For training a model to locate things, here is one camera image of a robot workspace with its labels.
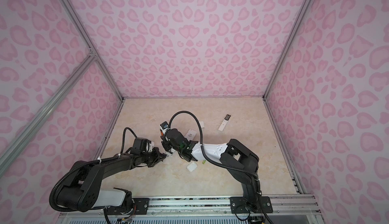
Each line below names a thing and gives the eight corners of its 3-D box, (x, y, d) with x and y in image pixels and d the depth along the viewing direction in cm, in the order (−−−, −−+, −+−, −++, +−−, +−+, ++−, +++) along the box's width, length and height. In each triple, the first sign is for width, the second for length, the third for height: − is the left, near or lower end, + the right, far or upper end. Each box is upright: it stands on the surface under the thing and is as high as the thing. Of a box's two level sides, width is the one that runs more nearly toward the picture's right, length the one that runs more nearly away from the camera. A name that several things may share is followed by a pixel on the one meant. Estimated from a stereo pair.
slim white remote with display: (218, 130, 103) (218, 128, 101) (226, 115, 111) (227, 113, 109) (221, 131, 102) (222, 129, 100) (230, 117, 110) (231, 115, 108)
